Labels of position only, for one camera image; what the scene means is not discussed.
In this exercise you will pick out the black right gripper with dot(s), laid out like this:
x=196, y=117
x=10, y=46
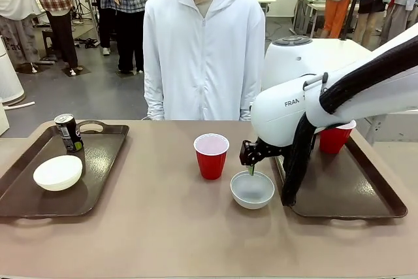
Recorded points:
x=251, y=153

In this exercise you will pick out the white bowl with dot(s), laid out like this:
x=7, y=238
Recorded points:
x=252, y=194
x=58, y=172

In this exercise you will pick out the red plastic cup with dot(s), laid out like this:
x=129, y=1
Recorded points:
x=333, y=141
x=211, y=164

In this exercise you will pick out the black drink can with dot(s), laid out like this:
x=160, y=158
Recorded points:
x=70, y=135

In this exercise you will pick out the person's right forearm white sleeve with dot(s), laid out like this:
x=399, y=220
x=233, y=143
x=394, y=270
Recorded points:
x=155, y=102

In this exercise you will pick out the person's left forearm white sleeve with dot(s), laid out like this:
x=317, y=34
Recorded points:
x=246, y=106

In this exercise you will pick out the brown plastic tray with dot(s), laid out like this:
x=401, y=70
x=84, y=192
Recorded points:
x=104, y=161
x=343, y=187

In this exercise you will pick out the person in white hoodie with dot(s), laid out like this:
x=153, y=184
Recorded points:
x=202, y=57

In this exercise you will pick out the bystander in orange trousers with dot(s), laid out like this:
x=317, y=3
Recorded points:
x=336, y=8

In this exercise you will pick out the bystander in light jacket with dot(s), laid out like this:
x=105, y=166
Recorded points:
x=400, y=4

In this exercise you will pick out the black stool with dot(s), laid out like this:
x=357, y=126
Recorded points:
x=48, y=42

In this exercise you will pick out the white tube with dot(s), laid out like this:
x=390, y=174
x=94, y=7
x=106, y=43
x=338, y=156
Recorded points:
x=19, y=104

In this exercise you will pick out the white cylindrical appliance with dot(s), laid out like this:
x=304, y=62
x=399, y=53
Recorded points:
x=9, y=73

